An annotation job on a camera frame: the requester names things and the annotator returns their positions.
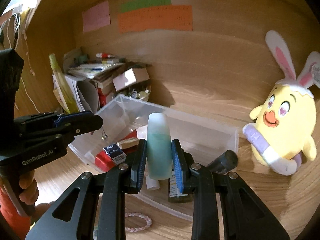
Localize pink sticky note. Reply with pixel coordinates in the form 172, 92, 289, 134
82, 1, 111, 33

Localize yellow chick plush toy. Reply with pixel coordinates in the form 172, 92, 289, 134
242, 30, 319, 176

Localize white folded papers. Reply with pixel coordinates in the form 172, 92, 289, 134
52, 74, 100, 113

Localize teal frosted bottle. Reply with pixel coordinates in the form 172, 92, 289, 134
146, 113, 172, 180

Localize white pink tube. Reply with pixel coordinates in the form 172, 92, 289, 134
136, 125, 160, 191

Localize pink braided hair tie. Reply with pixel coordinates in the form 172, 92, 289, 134
124, 212, 153, 233

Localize clear plastic bin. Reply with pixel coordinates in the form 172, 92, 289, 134
70, 96, 239, 172

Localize dark green dropper bottle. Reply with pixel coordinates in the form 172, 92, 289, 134
168, 169, 193, 203

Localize stack of books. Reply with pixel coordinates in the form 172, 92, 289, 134
62, 48, 151, 109

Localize red box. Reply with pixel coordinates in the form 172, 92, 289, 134
94, 146, 137, 172

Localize left hand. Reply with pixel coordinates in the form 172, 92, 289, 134
0, 169, 51, 221

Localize white cable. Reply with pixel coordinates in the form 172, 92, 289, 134
4, 12, 42, 114

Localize red white marker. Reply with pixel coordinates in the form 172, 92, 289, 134
96, 53, 116, 59

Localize green sticky note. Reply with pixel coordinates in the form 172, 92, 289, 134
120, 0, 171, 13

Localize orange sticky note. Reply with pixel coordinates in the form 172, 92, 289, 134
118, 5, 193, 33

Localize wooden stamp block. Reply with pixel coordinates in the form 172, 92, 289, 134
117, 138, 139, 150

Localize small black barcode box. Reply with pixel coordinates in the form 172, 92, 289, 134
104, 144, 126, 165

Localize purple black spray bottle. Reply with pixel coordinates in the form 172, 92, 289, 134
207, 150, 238, 174

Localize white cardboard box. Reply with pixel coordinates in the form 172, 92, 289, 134
113, 68, 150, 91

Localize yellow green spray bottle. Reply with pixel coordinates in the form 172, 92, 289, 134
49, 53, 79, 113

